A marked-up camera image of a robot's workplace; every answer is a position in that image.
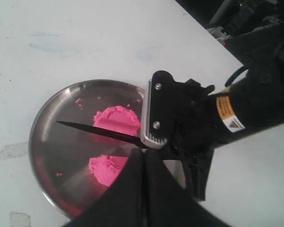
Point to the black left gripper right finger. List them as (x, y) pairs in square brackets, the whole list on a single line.
[(167, 203)]

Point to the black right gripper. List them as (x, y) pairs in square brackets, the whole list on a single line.
[(199, 131)]

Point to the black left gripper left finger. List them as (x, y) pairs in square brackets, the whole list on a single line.
[(121, 205)]

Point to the pink dough lump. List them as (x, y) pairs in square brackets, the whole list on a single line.
[(118, 119), (106, 168)]

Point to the black knife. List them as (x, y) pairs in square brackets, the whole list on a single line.
[(101, 132)]

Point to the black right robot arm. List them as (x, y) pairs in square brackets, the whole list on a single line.
[(252, 101)]

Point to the round steel plate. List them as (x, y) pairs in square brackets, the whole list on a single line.
[(59, 155)]

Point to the pink sand crumb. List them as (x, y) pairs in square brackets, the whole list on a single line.
[(79, 103)]

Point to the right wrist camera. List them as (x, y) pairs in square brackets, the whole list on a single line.
[(159, 110)]

